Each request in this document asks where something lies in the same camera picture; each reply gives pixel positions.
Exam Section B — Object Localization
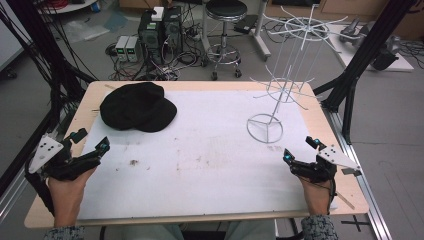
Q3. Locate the person's right sleeve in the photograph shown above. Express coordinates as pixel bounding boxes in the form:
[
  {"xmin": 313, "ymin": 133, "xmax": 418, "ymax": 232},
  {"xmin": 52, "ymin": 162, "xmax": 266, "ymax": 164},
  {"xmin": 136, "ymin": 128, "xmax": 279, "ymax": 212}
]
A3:
[{"xmin": 300, "ymin": 214, "xmax": 339, "ymax": 240}]

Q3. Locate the white table leg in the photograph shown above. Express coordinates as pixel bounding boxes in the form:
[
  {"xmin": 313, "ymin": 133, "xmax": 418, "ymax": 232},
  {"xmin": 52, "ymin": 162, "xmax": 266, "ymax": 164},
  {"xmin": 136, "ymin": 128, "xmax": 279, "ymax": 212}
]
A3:
[{"xmin": 251, "ymin": 0, "xmax": 272, "ymax": 62}]

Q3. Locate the white floor board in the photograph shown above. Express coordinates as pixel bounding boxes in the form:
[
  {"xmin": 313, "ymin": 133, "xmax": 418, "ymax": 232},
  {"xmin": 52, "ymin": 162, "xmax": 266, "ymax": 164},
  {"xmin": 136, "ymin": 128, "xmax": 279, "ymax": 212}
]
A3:
[{"xmin": 328, "ymin": 23, "xmax": 415, "ymax": 73}]

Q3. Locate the white power supply unit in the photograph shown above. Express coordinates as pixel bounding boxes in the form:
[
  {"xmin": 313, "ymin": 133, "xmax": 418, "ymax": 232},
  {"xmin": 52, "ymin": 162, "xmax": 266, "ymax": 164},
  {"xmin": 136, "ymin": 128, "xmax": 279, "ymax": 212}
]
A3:
[
  {"xmin": 125, "ymin": 35, "xmax": 140, "ymax": 63},
  {"xmin": 114, "ymin": 35, "xmax": 130, "ymax": 63}
]

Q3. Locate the person's left hand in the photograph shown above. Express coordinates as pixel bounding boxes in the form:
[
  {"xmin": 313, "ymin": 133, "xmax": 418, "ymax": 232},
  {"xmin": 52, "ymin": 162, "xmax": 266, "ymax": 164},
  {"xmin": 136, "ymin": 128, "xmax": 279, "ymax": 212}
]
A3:
[{"xmin": 47, "ymin": 166, "xmax": 98, "ymax": 228}]

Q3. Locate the white foam mat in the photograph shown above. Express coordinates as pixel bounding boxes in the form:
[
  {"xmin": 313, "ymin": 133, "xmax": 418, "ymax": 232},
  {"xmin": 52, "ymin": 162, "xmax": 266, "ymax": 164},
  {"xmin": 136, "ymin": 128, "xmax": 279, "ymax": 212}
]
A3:
[{"xmin": 77, "ymin": 89, "xmax": 338, "ymax": 221}]

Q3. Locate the person's left sleeve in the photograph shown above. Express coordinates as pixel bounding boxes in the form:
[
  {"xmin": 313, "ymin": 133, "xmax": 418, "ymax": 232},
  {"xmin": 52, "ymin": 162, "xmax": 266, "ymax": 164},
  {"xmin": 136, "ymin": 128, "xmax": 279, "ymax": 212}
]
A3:
[{"xmin": 43, "ymin": 225, "xmax": 86, "ymax": 240}]

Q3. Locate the black cap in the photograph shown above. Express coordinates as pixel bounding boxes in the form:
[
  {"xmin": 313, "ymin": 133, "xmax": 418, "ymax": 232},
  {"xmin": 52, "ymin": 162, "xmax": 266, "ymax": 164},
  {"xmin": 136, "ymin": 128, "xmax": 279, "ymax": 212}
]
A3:
[{"xmin": 99, "ymin": 81, "xmax": 178, "ymax": 133}]

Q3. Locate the person's right hand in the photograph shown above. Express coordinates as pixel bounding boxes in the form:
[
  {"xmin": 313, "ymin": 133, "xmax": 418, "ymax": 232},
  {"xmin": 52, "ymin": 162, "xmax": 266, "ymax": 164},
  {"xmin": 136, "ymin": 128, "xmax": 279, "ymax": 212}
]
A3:
[{"xmin": 299, "ymin": 175, "xmax": 334, "ymax": 217}]

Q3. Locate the white wire hat rack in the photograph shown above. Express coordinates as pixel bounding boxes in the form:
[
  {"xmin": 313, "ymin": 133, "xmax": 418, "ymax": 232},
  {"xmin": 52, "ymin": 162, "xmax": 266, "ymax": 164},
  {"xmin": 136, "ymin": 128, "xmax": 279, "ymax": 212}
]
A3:
[{"xmin": 246, "ymin": 3, "xmax": 362, "ymax": 145}]

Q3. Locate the white box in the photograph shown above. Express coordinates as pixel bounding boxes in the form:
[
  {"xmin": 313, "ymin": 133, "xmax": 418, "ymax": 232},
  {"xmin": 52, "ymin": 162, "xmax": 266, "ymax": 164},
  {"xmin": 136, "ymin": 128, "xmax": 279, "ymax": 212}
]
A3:
[{"xmin": 150, "ymin": 6, "xmax": 165, "ymax": 22}]

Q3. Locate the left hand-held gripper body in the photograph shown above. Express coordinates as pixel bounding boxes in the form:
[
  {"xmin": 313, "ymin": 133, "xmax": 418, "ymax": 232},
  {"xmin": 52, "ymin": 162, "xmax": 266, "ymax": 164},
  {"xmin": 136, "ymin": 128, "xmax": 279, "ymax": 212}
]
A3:
[{"xmin": 27, "ymin": 133, "xmax": 102, "ymax": 182}]

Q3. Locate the black metal frame stand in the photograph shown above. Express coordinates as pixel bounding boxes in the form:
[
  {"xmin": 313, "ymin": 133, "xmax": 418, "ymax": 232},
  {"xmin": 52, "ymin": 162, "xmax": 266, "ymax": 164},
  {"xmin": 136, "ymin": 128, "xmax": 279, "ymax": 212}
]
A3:
[
  {"xmin": 313, "ymin": 0, "xmax": 418, "ymax": 146},
  {"xmin": 0, "ymin": 0, "xmax": 98, "ymax": 198}
]

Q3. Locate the black round stool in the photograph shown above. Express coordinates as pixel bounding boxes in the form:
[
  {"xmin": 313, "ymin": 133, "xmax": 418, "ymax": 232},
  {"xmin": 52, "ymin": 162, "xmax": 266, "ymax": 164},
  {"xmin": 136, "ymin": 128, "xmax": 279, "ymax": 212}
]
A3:
[{"xmin": 203, "ymin": 0, "xmax": 248, "ymax": 81}]

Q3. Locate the person's sleeve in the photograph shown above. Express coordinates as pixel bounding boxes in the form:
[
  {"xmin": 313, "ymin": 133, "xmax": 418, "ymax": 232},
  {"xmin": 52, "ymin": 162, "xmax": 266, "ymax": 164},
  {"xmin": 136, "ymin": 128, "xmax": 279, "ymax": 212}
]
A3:
[
  {"xmin": 43, "ymin": 225, "xmax": 86, "ymax": 240},
  {"xmin": 300, "ymin": 214, "xmax": 339, "ymax": 240}
]

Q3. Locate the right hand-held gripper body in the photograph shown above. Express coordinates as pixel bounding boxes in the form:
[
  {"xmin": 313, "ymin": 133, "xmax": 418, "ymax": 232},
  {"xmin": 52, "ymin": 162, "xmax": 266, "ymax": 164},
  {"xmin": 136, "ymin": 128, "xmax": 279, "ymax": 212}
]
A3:
[{"xmin": 290, "ymin": 145, "xmax": 363, "ymax": 184}]

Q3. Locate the black computer tower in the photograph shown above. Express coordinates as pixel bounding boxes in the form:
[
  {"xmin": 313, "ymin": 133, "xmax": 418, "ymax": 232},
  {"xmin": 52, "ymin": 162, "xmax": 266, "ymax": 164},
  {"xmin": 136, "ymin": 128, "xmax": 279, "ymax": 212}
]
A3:
[
  {"xmin": 162, "ymin": 5, "xmax": 184, "ymax": 64},
  {"xmin": 137, "ymin": 9, "xmax": 165, "ymax": 65}
]

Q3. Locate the tangle of black cables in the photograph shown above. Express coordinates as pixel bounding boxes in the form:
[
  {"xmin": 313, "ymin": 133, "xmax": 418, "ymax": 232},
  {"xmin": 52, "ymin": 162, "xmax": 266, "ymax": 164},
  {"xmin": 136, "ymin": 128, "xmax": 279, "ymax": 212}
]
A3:
[{"xmin": 105, "ymin": 6, "xmax": 208, "ymax": 82}]

